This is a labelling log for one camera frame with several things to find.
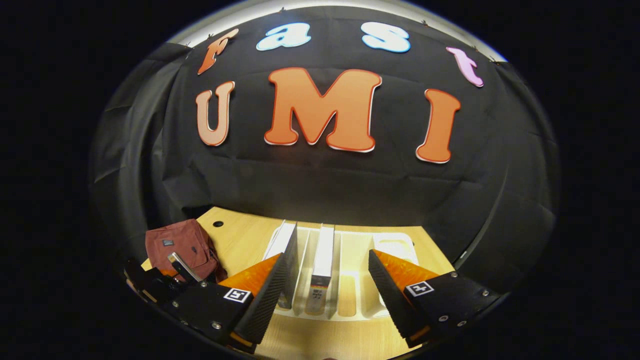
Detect book with portrait cover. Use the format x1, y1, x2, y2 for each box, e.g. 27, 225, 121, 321
305, 224, 336, 316

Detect white bookshelf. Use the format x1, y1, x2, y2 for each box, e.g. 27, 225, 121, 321
262, 220, 421, 321

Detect maroon schoolbag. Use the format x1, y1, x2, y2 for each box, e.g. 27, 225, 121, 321
145, 218, 228, 283

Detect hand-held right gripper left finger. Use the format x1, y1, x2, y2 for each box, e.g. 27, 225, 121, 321
167, 252, 290, 353

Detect book with blue painting cover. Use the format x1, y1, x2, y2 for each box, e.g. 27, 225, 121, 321
270, 220, 300, 310

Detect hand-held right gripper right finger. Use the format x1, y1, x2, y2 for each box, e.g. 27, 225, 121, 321
368, 249, 501, 349

